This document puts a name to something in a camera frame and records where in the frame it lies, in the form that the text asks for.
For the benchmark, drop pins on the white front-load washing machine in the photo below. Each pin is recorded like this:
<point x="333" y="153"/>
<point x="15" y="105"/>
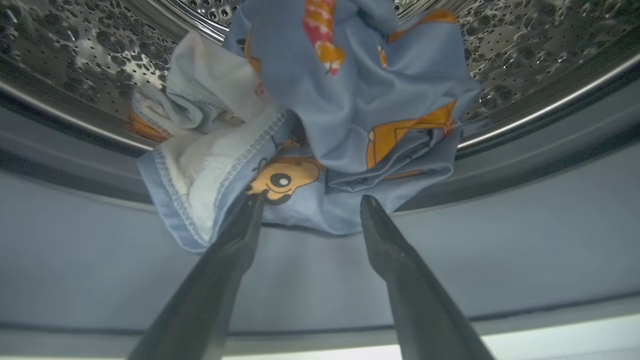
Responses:
<point x="550" y="345"/>

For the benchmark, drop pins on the steel washing machine drum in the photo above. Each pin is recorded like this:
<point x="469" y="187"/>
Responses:
<point x="75" y="55"/>

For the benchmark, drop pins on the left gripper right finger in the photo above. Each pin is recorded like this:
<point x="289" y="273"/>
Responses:
<point x="415" y="295"/>

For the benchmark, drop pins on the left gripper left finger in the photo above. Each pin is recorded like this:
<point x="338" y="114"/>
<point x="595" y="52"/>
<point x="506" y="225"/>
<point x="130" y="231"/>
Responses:
<point x="210" y="295"/>

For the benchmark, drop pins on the grey rubber door gasket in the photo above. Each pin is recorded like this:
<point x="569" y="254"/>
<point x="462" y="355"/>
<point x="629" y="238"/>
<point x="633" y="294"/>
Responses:
<point x="75" y="260"/>

